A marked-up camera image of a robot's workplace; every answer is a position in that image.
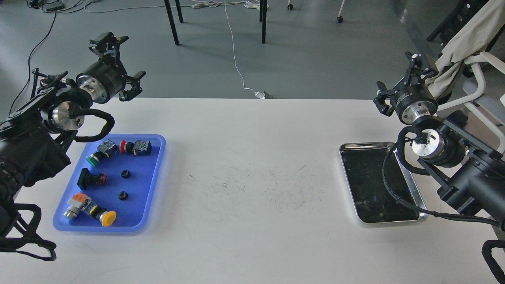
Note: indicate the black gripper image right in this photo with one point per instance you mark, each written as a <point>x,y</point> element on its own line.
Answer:
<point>410,98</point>

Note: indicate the red push button switch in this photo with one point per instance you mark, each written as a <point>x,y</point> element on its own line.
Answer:
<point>137,148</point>

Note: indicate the green push button switch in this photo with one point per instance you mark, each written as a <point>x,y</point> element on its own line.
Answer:
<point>106,149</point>

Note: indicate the white power adapter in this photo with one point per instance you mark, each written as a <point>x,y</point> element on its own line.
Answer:
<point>263,95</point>

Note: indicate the black table leg right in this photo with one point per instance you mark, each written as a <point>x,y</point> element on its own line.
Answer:
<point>263,19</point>

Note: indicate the black square push button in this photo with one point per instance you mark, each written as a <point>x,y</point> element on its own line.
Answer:
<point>86,178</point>

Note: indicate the yellow push button switch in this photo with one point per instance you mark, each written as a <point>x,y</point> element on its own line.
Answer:
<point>101,214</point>

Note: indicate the black table leg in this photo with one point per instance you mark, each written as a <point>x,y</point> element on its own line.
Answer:
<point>263,19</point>
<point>171,19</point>

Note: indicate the silver metal tray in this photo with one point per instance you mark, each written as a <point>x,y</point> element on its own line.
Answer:
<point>373,204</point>

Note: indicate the small black gear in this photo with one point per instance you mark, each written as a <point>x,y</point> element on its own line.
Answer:
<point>123,196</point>
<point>125,174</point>

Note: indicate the silver orange push button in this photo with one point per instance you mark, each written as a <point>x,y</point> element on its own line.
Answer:
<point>79,203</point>

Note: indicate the black table leg left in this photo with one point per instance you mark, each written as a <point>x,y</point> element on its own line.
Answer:
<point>171,19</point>

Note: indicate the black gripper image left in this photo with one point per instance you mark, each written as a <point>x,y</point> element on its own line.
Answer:
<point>107,77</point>

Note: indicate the blue plastic tray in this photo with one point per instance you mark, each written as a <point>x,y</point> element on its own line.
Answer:
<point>132,213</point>

